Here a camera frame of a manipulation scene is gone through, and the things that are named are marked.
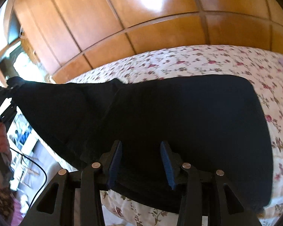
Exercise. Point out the left hand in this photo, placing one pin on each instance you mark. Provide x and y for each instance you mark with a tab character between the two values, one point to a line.
4	143

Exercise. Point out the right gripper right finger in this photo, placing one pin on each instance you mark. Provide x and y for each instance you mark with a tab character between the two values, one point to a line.
207	198

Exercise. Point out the black pants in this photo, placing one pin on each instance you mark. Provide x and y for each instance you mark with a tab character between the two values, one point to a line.
212	122

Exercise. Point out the wooden wardrobe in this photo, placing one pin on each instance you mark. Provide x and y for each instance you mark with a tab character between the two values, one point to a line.
71	37

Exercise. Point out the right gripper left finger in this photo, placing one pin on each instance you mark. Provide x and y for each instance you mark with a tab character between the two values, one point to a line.
56	204

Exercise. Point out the floral bedspread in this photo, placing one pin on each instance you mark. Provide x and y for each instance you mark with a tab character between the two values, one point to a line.
261	67

